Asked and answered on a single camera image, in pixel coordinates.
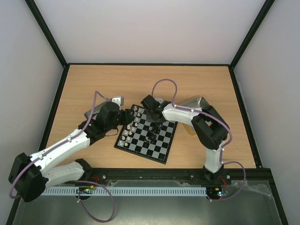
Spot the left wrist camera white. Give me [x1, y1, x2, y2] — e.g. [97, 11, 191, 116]
[111, 96, 124, 108]

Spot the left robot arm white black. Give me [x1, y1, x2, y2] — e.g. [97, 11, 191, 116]
[8, 102, 134, 202]

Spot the black chess pieces pile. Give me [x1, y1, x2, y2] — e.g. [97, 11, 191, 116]
[143, 120, 163, 148]

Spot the white chess piece row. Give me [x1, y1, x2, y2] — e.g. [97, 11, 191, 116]
[117, 105, 143, 151]

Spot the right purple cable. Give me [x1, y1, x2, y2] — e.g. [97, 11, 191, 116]
[151, 79, 233, 150]

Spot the black silver chess board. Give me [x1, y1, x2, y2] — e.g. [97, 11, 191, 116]
[114, 105, 178, 164]

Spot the gold tin box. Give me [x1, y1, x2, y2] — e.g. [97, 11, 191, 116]
[180, 96, 209, 136]

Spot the silver tin lid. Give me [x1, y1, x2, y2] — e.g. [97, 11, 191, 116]
[84, 101, 107, 119]

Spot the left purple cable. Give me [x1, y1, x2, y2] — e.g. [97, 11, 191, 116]
[8, 90, 113, 199]

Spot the black aluminium frame rail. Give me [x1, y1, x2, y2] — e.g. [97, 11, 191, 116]
[82, 168, 274, 186]

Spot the purple cable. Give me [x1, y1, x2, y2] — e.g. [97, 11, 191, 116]
[151, 79, 233, 150]
[8, 90, 113, 199]

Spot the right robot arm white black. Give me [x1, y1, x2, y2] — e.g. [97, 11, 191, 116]
[141, 95, 231, 184]

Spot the light blue cable duct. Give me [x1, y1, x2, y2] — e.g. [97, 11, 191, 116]
[42, 187, 207, 197]

